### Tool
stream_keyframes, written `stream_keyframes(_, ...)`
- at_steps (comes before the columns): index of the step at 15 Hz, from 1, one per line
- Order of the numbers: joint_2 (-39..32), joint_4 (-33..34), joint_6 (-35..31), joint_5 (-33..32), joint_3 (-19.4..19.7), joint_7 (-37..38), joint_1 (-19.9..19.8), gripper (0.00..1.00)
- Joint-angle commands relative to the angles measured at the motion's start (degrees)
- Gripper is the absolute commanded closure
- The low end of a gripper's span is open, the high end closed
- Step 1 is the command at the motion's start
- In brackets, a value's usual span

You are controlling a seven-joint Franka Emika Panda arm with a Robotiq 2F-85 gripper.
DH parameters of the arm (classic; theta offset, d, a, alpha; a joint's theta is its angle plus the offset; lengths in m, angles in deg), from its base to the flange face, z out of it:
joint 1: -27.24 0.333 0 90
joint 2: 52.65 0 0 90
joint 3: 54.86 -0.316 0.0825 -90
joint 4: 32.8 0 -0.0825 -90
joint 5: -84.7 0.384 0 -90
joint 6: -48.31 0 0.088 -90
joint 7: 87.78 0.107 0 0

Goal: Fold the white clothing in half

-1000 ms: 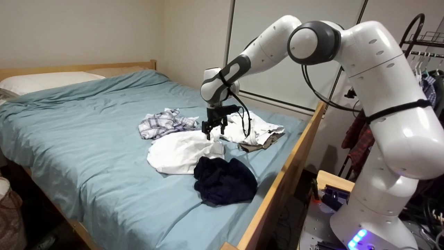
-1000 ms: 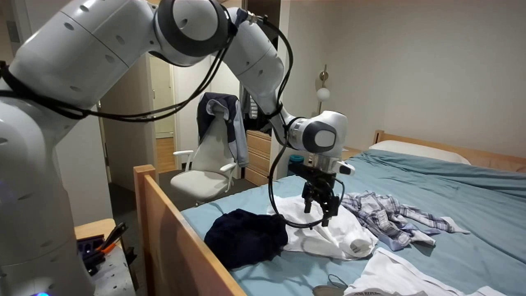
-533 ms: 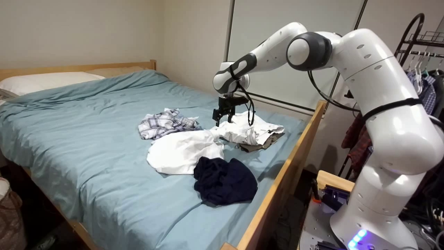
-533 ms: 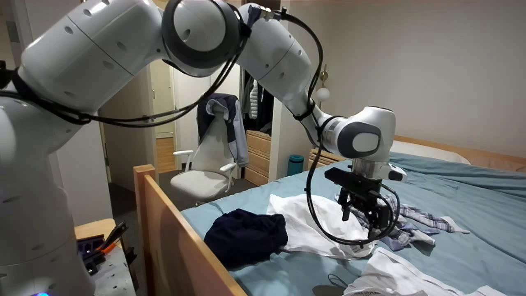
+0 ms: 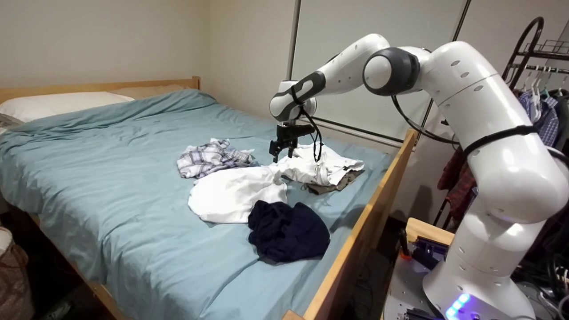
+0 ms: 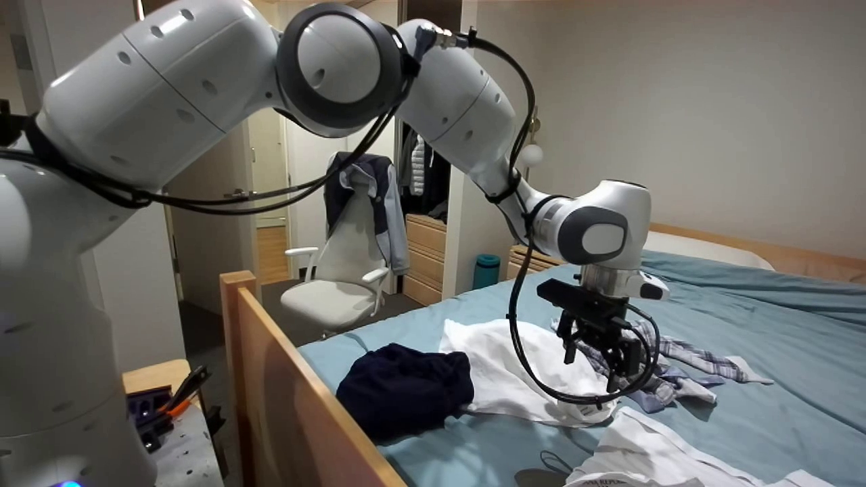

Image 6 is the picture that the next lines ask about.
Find navy blue clothing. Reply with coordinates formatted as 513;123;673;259
336;342;475;445

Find wooden nightstand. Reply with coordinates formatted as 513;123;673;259
507;244;564;281

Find black and orange clamp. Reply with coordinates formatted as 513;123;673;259
124;365;212;455

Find plaid clothing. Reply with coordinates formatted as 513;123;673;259
551;318;775;414

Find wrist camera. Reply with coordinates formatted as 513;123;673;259
537;278;611;315

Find navy and grey jacket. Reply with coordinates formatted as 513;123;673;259
323;152;411;276

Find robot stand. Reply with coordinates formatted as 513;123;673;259
120;358;226;487

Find wooden dresser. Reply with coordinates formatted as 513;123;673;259
403;213;448;307

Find white pillow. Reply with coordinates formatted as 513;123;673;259
641;231;776;272

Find white printed clothing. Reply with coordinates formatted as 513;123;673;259
564;406;840;487

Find black cable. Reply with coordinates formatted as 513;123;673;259
514;450;577;487

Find door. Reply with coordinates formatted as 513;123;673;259
164;108;263;315

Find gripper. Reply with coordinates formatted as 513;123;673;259
559;298;645;395

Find white office chair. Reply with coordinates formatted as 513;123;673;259
280;153;411;339

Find hanging clothes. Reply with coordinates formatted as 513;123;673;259
398;124;452;221

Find wooden bed with teal sheet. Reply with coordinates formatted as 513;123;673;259
219;223;866;487

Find teal cylinder container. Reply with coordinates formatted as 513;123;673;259
472;254;502;291

